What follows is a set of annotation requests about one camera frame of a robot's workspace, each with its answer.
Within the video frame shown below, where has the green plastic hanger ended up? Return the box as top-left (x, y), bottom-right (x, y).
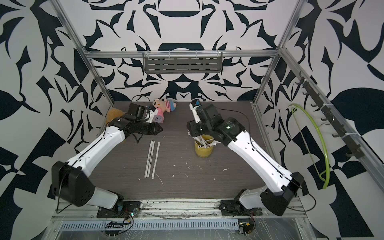
top-left (289, 103), bottom-right (331, 190)

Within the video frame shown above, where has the grey slotted wall shelf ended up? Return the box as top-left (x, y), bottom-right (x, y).
top-left (143, 51), bottom-right (223, 74)

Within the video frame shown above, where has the black wall hook rail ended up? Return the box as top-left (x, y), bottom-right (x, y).
top-left (297, 71), bottom-right (366, 159)

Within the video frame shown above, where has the yellow plastic cup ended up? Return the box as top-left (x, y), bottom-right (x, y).
top-left (195, 143), bottom-right (214, 158)

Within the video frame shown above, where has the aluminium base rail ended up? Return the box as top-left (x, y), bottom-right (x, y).
top-left (50, 196), bottom-right (307, 221)

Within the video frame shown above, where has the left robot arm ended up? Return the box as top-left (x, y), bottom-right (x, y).
top-left (51, 103), bottom-right (163, 218)

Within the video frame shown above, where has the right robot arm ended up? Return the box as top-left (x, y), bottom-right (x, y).
top-left (187, 100), bottom-right (304, 216)

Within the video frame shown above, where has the bundle of wrapped straws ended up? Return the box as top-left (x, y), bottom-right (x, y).
top-left (194, 135), bottom-right (220, 149)

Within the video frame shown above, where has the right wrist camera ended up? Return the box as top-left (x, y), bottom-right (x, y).
top-left (189, 99), bottom-right (201, 123)

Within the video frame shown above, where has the white straw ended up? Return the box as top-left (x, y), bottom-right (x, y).
top-left (145, 141), bottom-right (155, 178)
top-left (151, 142), bottom-right (161, 180)
top-left (144, 141), bottom-right (154, 178)

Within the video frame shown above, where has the pink alarm clock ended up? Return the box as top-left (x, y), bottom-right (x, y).
top-left (153, 108), bottom-right (165, 124)

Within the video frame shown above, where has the white cable duct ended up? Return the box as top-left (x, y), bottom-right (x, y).
top-left (60, 219), bottom-right (240, 231)

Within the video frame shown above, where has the brown teddy bear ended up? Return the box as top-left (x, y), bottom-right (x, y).
top-left (106, 108), bottom-right (125, 124)

